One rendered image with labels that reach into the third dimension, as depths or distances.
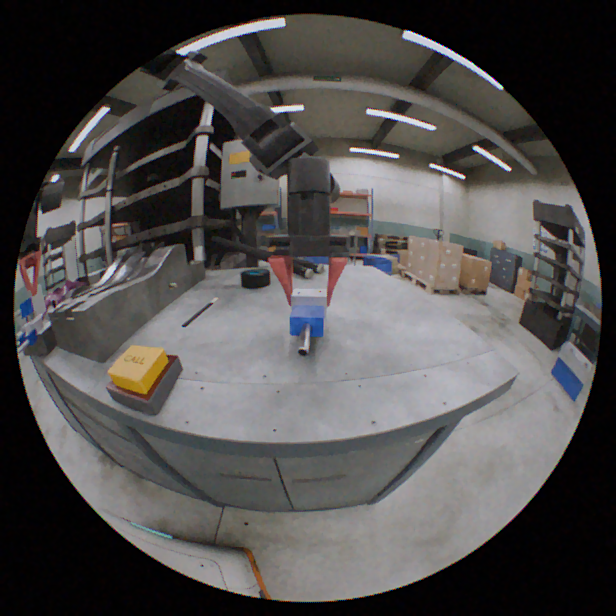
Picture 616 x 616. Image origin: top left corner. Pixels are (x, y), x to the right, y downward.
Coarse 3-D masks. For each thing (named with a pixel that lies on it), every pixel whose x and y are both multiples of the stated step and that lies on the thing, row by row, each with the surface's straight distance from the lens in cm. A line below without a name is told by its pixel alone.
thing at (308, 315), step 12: (300, 300) 29; (312, 300) 29; (324, 300) 29; (300, 312) 27; (312, 312) 27; (324, 312) 29; (300, 324) 26; (312, 324) 26; (324, 324) 30; (300, 336) 23; (312, 336) 27; (300, 348) 21
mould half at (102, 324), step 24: (168, 264) 53; (192, 264) 69; (120, 288) 42; (144, 288) 45; (168, 288) 53; (48, 312) 58; (72, 312) 40; (96, 312) 36; (120, 312) 40; (144, 312) 45; (72, 336) 45; (96, 336) 36; (120, 336) 40; (96, 360) 39
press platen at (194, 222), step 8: (192, 216) 101; (200, 216) 99; (168, 224) 117; (176, 224) 114; (184, 224) 105; (192, 224) 99; (200, 224) 98; (208, 224) 123; (216, 224) 136; (224, 224) 148; (232, 224) 139; (240, 224) 164; (144, 232) 128; (152, 232) 124; (160, 232) 120; (168, 232) 117; (120, 240) 145; (128, 240) 139; (136, 240) 133; (104, 248) 161; (80, 256) 182; (88, 256) 178
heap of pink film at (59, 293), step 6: (66, 282) 78; (72, 282) 78; (78, 282) 83; (84, 282) 87; (66, 288) 75; (72, 288) 77; (48, 294) 87; (54, 294) 85; (60, 294) 74; (48, 300) 83; (60, 300) 74; (48, 306) 82
